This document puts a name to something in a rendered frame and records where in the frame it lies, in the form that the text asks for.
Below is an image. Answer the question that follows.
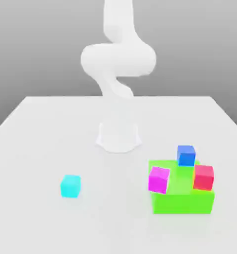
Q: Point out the small magenta cube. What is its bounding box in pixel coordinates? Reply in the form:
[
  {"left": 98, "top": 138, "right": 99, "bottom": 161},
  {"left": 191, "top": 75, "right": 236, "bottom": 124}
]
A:
[{"left": 148, "top": 166, "right": 171, "bottom": 195}]

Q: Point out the small blue cube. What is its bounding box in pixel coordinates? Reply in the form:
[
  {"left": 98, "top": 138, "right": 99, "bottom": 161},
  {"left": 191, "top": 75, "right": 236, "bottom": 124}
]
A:
[{"left": 177, "top": 145, "right": 196, "bottom": 167}]

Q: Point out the small cyan cube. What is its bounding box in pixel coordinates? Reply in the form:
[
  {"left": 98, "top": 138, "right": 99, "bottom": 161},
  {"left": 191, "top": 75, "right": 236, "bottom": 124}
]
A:
[{"left": 59, "top": 174, "right": 82, "bottom": 198}]

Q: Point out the small red cube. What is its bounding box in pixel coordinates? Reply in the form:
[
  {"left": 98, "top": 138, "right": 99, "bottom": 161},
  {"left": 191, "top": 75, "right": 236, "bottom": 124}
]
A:
[{"left": 192, "top": 164, "right": 215, "bottom": 191}]

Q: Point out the large green box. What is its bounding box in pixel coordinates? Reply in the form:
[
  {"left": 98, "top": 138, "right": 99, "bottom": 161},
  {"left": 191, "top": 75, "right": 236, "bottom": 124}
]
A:
[{"left": 148, "top": 159, "right": 215, "bottom": 215}]

